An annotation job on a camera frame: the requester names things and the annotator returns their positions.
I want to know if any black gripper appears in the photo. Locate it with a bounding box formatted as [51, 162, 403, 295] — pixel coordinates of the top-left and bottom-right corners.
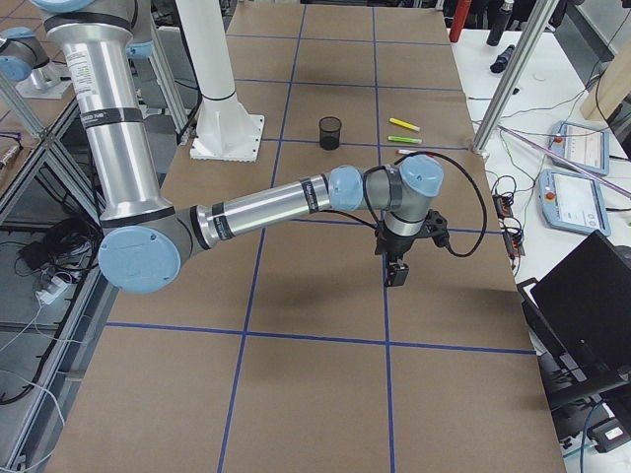
[375, 209, 450, 287]

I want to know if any upper teach pendant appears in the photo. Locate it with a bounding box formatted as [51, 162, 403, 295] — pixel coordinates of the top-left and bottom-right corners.
[548, 121, 610, 176]

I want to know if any teach pendant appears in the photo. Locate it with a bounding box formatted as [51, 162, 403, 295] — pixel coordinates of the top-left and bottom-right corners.
[538, 169, 611, 237]
[548, 121, 610, 176]

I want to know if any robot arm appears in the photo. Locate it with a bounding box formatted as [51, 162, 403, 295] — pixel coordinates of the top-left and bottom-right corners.
[38, 1, 449, 294]

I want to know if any yellow highlighter pen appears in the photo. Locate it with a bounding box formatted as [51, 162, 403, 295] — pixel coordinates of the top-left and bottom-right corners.
[388, 117, 420, 133]

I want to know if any red bottle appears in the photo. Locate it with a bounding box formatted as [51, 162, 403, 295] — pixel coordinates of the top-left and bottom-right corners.
[449, 0, 471, 43]

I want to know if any brown table mat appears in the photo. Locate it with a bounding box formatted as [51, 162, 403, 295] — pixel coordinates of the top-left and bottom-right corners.
[47, 2, 564, 472]

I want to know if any black mesh pen cup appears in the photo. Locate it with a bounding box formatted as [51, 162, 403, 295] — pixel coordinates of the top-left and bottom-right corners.
[318, 116, 342, 151]

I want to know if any white power strip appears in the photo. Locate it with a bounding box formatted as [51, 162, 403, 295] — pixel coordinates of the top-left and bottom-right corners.
[35, 276, 69, 305]

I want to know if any lower teach pendant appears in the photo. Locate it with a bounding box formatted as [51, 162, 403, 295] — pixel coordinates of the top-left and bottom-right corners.
[538, 169, 611, 237]

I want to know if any green highlighter pen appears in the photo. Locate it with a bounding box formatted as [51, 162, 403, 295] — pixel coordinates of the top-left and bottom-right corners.
[387, 135, 423, 145]

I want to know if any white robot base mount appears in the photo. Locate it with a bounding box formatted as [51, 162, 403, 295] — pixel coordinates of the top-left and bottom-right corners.
[176, 0, 265, 163]

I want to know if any black laptop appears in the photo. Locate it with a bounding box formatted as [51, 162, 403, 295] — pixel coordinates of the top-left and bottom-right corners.
[518, 231, 630, 418]

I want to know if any black bottle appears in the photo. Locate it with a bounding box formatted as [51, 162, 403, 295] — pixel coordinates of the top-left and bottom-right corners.
[486, 0, 514, 46]

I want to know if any aluminium frame post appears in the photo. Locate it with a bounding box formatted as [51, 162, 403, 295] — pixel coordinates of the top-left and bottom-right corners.
[471, 0, 558, 155]

